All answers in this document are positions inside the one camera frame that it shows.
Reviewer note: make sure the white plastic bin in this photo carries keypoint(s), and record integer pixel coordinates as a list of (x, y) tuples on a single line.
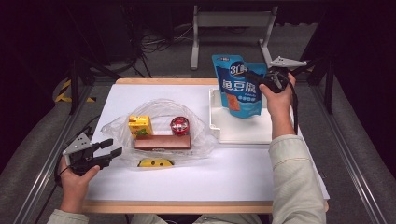
[(239, 130)]

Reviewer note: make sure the aluminium floor rail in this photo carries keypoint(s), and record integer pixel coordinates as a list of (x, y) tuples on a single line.
[(40, 183), (359, 186)]

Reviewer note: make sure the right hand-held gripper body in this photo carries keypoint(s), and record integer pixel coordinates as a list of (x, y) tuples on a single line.
[(277, 79)]

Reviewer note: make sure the brown rectangular box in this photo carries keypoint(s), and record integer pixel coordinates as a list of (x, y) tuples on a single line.
[(162, 142)]

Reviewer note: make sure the yellow black hazard tape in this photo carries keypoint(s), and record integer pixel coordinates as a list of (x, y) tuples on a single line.
[(63, 93)]

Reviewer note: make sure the blue snack pouch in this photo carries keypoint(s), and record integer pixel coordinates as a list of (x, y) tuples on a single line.
[(238, 93)]

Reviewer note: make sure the white table sheet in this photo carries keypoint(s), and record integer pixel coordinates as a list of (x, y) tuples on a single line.
[(202, 180)]

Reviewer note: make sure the person's right hand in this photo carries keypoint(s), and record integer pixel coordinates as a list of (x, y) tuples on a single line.
[(278, 104)]

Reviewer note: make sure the black tripod stand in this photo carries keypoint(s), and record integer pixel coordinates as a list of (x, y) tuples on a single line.
[(329, 93)]

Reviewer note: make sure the clear plastic shopping bag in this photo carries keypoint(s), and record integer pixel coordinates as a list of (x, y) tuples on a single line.
[(162, 109)]

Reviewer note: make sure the yellow drink carton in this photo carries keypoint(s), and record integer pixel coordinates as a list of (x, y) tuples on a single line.
[(140, 124)]

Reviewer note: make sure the person's left hand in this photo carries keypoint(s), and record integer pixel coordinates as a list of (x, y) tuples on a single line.
[(73, 186)]

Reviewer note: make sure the red round can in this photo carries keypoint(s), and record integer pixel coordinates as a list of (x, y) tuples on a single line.
[(180, 125)]

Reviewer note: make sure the white metal stand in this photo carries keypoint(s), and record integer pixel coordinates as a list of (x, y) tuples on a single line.
[(233, 19)]

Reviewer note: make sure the person's legs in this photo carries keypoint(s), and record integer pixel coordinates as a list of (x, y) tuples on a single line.
[(149, 219)]

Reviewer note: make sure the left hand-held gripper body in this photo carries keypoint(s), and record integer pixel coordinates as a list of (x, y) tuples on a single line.
[(77, 146)]

